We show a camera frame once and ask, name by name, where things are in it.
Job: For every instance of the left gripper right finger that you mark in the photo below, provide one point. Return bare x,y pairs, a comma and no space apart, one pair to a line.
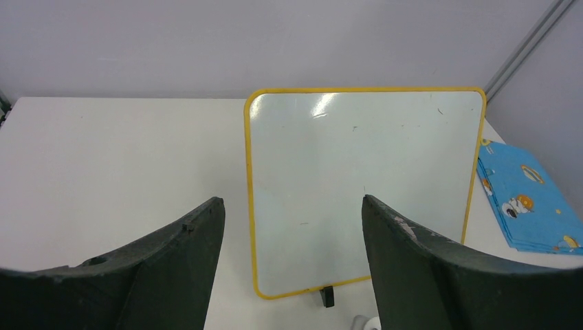
423,280

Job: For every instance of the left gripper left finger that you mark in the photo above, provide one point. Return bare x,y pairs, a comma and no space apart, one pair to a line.
163,280

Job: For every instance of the yellow framed whiteboard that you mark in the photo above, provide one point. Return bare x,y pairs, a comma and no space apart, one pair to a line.
312,154

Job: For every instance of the blue cartoon cloth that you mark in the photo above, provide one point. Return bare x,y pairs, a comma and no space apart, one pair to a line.
531,211

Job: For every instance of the right aluminium frame post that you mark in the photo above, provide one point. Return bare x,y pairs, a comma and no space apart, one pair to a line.
541,29

